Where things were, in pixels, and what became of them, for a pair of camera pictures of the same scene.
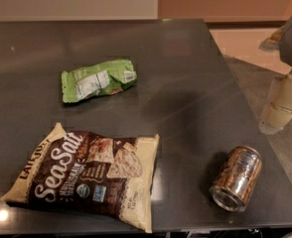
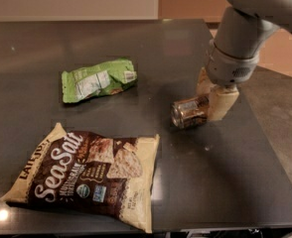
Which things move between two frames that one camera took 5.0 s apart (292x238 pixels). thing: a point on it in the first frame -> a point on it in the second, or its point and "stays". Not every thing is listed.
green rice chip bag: x=96 y=79 stays
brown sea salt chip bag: x=89 y=173 stays
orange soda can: x=237 y=178 -> x=189 y=112
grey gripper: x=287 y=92 -> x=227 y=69
